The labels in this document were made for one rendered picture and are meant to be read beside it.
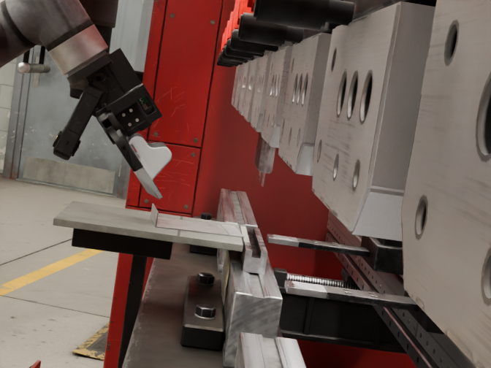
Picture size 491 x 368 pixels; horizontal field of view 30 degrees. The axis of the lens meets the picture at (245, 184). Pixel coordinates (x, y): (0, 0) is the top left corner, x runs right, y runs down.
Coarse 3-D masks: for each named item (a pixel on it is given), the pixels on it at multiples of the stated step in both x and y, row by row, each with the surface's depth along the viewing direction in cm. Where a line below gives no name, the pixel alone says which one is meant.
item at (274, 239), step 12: (276, 240) 134; (288, 240) 134; (300, 240) 135; (312, 240) 136; (372, 240) 134; (384, 240) 131; (396, 240) 131; (336, 252) 134; (348, 252) 134; (360, 252) 134; (372, 252) 132; (384, 252) 130; (396, 252) 130; (372, 264) 131; (384, 264) 130; (396, 264) 130
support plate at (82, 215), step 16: (64, 208) 135; (80, 208) 137; (96, 208) 139; (112, 208) 141; (64, 224) 125; (80, 224) 126; (96, 224) 126; (112, 224) 127; (128, 224) 129; (144, 224) 131; (224, 224) 142; (176, 240) 126; (192, 240) 126; (208, 240) 127; (224, 240) 128; (240, 240) 130
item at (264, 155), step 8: (264, 144) 129; (256, 152) 138; (264, 152) 129; (272, 152) 130; (256, 160) 135; (264, 160) 130; (272, 160) 130; (264, 168) 130; (272, 168) 130; (264, 176) 130
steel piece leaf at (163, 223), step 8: (152, 208) 137; (152, 216) 136; (160, 224) 132; (168, 224) 133; (176, 224) 134; (184, 224) 135; (192, 224) 136; (200, 224) 138; (208, 224) 139; (216, 224) 140; (200, 232) 131; (208, 232) 132; (216, 232) 133; (224, 232) 134
